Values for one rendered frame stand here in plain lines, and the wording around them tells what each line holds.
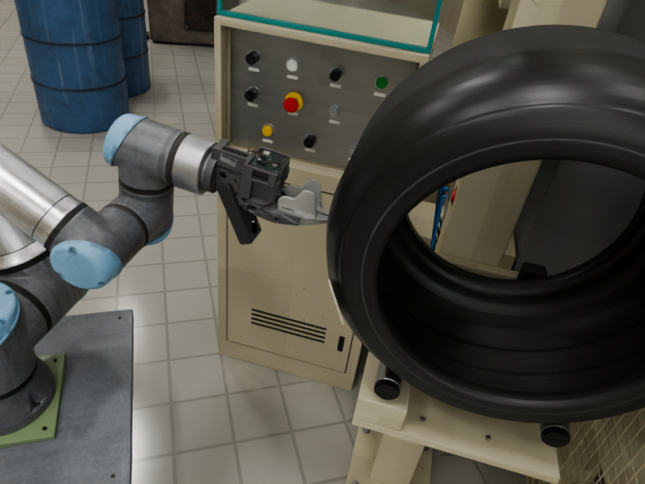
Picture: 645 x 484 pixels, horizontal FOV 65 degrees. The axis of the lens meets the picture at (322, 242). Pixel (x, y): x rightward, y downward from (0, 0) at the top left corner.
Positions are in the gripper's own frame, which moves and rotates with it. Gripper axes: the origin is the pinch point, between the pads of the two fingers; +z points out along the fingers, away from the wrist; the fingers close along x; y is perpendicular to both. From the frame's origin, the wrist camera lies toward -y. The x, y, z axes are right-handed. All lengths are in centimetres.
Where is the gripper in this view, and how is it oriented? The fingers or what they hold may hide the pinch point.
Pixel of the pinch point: (325, 220)
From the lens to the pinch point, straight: 81.4
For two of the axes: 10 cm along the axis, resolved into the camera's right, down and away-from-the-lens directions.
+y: 2.3, -7.7, -6.0
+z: 9.4, 3.3, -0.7
